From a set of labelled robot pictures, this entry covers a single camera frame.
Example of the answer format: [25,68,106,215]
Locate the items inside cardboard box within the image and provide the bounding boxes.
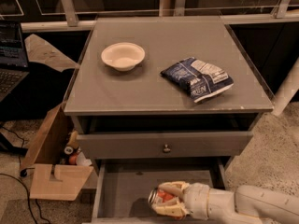
[60,130,92,166]

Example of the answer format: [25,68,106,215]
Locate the brown cardboard box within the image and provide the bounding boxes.
[20,105,93,201]

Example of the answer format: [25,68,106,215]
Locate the grey top drawer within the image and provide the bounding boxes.
[78,132,253,159]

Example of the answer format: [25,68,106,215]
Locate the round metal drawer knob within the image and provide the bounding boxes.
[163,144,171,154]

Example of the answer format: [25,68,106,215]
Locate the grey cabinet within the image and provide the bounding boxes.
[63,15,276,161]

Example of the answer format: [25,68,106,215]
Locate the red coke can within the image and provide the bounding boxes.
[148,188,176,208]

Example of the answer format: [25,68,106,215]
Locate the white bowl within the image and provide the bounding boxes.
[101,42,145,72]

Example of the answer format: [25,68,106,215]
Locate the black floor cable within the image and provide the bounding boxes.
[0,121,52,224]

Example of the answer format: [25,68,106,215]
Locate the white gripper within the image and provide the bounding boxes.
[152,181,210,220]

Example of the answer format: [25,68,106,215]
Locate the metal railing frame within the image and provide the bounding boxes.
[0,0,299,33]

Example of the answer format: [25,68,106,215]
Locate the grey open middle drawer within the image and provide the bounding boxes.
[92,157,228,224]

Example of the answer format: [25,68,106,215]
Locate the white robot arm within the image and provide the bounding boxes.
[149,181,299,224]

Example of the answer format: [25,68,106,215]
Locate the blue chip bag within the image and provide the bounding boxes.
[161,57,234,103]

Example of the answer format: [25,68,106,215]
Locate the open black laptop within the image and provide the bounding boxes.
[0,21,29,102]

